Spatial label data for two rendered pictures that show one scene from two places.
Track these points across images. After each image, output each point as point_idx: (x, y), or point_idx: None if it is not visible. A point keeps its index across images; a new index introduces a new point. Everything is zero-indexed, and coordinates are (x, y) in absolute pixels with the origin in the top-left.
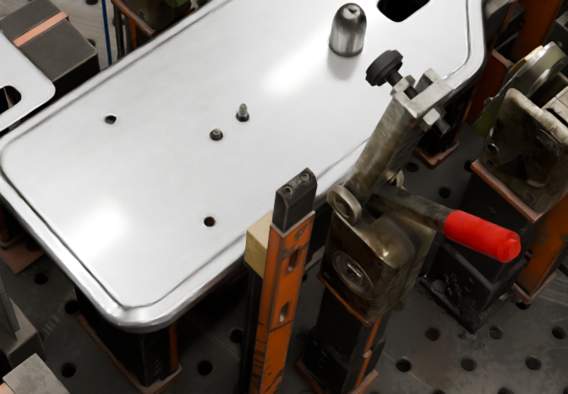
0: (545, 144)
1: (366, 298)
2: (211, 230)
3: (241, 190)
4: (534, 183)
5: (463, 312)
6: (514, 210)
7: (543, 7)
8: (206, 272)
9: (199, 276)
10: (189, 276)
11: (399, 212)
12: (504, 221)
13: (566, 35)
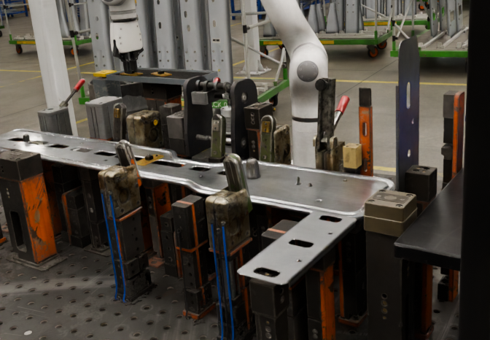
0: (286, 134)
1: (345, 171)
2: (348, 179)
3: (328, 179)
4: (287, 154)
5: None
6: None
7: None
8: (364, 176)
9: (366, 176)
10: (367, 179)
11: (335, 128)
12: None
13: (223, 159)
